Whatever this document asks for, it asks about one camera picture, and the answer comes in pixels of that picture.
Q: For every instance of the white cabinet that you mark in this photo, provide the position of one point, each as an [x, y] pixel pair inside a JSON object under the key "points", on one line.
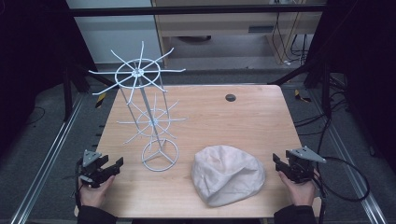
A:
{"points": [[115, 34]]}

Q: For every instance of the black curtain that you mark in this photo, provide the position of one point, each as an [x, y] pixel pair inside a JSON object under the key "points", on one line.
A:
{"points": [[31, 62], [364, 62]]}

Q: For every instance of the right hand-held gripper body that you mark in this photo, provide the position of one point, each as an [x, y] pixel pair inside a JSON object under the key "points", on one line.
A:
{"points": [[301, 166]]}

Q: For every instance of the pale pink hat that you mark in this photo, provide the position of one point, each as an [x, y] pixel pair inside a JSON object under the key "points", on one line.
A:
{"points": [[227, 175]]}

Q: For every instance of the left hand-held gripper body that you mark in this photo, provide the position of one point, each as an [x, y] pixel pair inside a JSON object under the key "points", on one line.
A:
{"points": [[91, 169]]}

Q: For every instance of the black metal stand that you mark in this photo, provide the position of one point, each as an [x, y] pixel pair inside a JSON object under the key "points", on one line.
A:
{"points": [[325, 90], [66, 93]]}

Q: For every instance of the black horizontal frame bar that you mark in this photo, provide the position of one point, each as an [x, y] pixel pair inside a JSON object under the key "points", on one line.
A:
{"points": [[186, 10]]}

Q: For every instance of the aluminium floor rail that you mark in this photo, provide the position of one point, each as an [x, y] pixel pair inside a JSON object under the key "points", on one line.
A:
{"points": [[351, 168], [46, 158]]}

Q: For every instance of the light wooden desk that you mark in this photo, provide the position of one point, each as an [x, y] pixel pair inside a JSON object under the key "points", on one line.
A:
{"points": [[224, 25]]}

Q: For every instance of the person's left hand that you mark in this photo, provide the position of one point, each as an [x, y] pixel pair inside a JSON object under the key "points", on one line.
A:
{"points": [[95, 194]]}

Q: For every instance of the person's right hand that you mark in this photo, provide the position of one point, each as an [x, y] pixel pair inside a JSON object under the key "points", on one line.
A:
{"points": [[300, 193]]}

